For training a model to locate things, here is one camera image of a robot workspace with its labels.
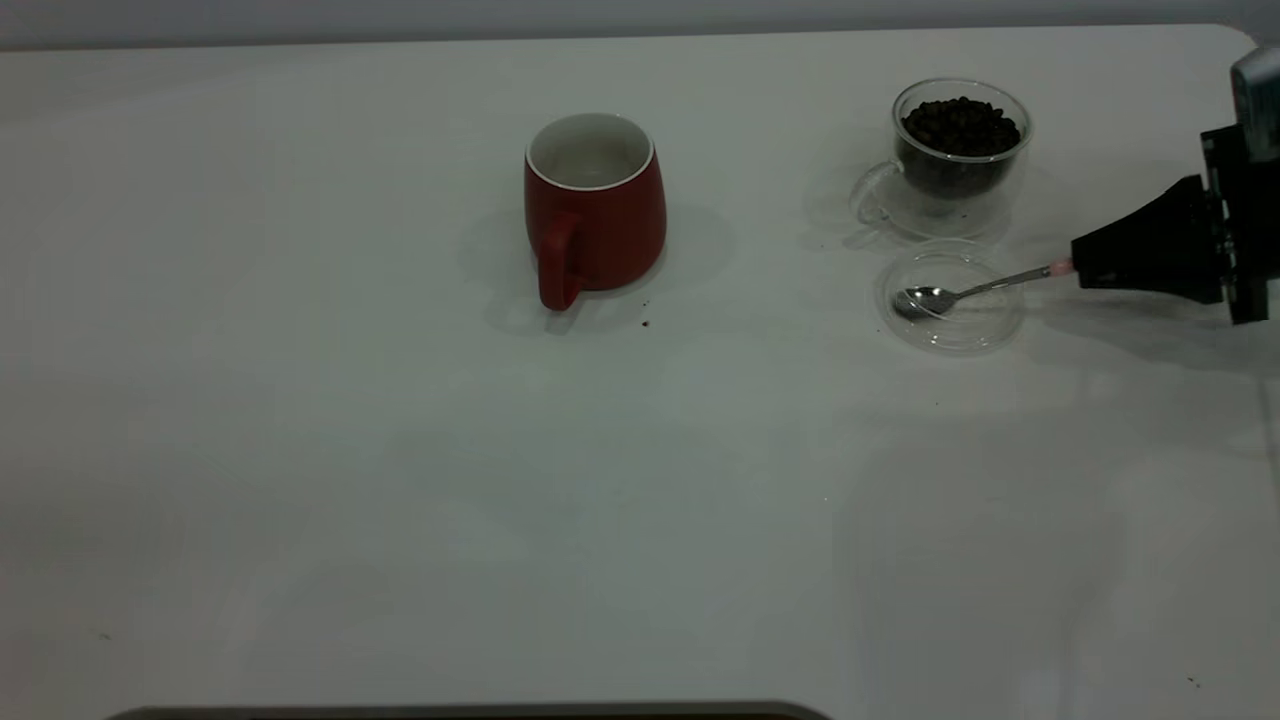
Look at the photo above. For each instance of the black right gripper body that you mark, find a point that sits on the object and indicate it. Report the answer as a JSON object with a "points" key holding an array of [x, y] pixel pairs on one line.
{"points": [[1250, 240]]}

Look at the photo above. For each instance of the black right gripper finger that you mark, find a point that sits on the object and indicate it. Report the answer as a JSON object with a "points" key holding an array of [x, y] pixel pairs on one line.
{"points": [[1160, 245]]}

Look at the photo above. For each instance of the red ceramic mug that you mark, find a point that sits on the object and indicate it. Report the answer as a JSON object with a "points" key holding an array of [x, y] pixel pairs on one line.
{"points": [[610, 235]]}

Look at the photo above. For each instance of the coffee beans heap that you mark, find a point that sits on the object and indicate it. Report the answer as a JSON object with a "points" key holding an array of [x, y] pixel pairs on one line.
{"points": [[960, 130]]}

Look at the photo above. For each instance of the clear round glass saucer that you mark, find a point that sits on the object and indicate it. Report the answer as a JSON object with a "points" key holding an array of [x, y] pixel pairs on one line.
{"points": [[960, 338]]}

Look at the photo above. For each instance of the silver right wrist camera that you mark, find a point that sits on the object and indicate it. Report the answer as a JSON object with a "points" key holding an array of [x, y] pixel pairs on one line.
{"points": [[1260, 100]]}

